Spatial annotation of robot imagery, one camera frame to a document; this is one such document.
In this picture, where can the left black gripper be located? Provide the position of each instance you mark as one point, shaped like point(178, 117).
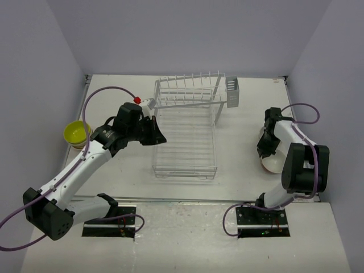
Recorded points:
point(156, 136)

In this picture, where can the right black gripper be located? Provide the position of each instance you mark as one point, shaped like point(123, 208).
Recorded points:
point(262, 148)

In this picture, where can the dark red bowl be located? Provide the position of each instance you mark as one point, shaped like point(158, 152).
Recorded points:
point(272, 168)

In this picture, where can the cream speckled bowl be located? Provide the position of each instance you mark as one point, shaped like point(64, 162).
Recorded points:
point(78, 146)

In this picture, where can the lime green bowl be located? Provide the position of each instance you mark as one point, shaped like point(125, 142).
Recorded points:
point(74, 132)

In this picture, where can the beige flower pattern bowl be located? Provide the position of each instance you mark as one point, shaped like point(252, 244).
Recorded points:
point(277, 159)

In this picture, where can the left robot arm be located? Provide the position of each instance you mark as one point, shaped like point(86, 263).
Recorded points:
point(49, 208)

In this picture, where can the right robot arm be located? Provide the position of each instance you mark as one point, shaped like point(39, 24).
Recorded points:
point(305, 163)

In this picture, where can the white perforated cutlery holder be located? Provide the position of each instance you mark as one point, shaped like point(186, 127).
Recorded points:
point(232, 92)

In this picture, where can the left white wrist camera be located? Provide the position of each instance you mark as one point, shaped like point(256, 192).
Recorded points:
point(147, 107)

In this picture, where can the white wire dish rack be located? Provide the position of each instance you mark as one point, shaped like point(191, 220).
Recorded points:
point(187, 109)

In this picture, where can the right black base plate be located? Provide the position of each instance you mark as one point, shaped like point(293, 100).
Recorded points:
point(252, 223)

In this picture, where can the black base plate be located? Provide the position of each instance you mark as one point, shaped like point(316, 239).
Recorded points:
point(252, 223)
point(119, 228)

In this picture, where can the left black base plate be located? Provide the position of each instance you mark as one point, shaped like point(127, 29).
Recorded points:
point(119, 228)

